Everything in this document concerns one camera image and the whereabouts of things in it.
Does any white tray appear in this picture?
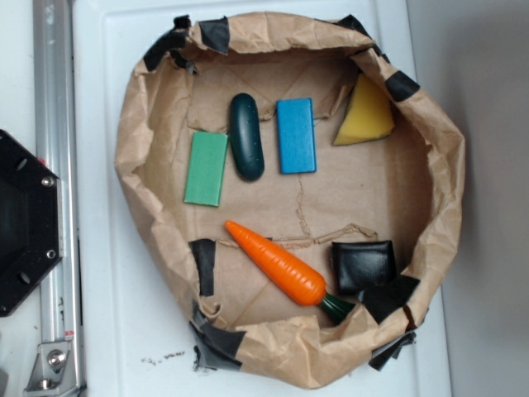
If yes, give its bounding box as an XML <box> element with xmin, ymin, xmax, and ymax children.
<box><xmin>72</xmin><ymin>0</ymin><xmax>454</xmax><ymax>397</ymax></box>

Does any aluminium rail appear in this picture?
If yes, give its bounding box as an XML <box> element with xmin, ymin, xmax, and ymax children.
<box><xmin>32</xmin><ymin>1</ymin><xmax>83</xmax><ymax>343</ymax></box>

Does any brown paper bag tray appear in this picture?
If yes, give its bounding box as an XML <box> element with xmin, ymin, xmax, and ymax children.
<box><xmin>114</xmin><ymin>12</ymin><xmax>465</xmax><ymax>389</ymax></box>

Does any green wooden block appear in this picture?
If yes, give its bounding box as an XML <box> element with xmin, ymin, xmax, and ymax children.
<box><xmin>184</xmin><ymin>132</ymin><xmax>228</xmax><ymax>207</ymax></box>

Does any yellow sponge wedge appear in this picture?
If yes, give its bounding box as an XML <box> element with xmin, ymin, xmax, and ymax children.
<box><xmin>333</xmin><ymin>74</ymin><xmax>395</xmax><ymax>146</ymax></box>

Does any orange plastic carrot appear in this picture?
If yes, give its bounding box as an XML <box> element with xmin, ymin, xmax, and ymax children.
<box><xmin>225</xmin><ymin>221</ymin><xmax>355</xmax><ymax>323</ymax></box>

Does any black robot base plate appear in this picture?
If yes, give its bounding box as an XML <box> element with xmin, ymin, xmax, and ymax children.
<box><xmin>0</xmin><ymin>130</ymin><xmax>61</xmax><ymax>318</ymax></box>

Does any metal corner bracket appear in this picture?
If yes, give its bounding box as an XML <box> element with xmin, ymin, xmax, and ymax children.
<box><xmin>23</xmin><ymin>341</ymin><xmax>86</xmax><ymax>396</ymax></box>

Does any dark teal oval block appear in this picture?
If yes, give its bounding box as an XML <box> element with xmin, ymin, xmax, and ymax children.
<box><xmin>229</xmin><ymin>93</ymin><xmax>265</xmax><ymax>181</ymax></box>

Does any black square cushion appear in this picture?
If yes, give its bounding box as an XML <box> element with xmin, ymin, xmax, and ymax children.
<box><xmin>331</xmin><ymin>241</ymin><xmax>397</xmax><ymax>295</ymax></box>

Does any blue wooden block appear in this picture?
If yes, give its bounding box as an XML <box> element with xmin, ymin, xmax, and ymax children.
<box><xmin>276</xmin><ymin>98</ymin><xmax>317</xmax><ymax>174</ymax></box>

